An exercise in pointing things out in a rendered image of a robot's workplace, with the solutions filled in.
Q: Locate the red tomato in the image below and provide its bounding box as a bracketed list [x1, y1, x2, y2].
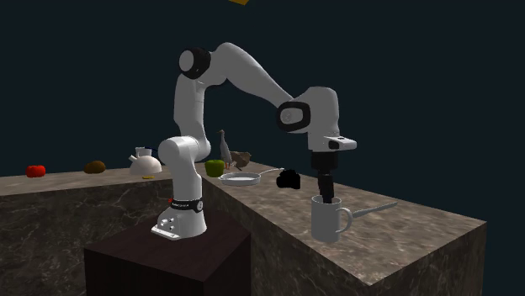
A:
[25, 164, 47, 179]

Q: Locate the grey long-handled utensil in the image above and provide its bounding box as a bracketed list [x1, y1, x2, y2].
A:
[352, 201, 399, 219]

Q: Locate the white kettle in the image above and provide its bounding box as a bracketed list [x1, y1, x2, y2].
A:
[128, 146, 163, 177]

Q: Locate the brown rock-shaped object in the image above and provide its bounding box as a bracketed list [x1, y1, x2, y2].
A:
[229, 151, 252, 169]

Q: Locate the grey frying pan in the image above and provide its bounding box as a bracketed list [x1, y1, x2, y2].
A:
[218, 167, 285, 188]

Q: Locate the dark robot stand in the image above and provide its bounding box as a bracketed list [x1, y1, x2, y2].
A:
[83, 209, 252, 296]

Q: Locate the brown round potato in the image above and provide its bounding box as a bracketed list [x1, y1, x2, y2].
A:
[83, 160, 107, 175]

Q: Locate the white mug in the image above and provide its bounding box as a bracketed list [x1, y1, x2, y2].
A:
[310, 194, 353, 243]

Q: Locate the green bell pepper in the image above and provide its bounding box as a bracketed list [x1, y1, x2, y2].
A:
[204, 159, 226, 178]

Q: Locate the black camera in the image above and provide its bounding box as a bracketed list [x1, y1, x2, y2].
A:
[275, 168, 301, 190]

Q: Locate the white goose figure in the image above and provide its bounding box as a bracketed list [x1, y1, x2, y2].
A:
[217, 129, 243, 172]

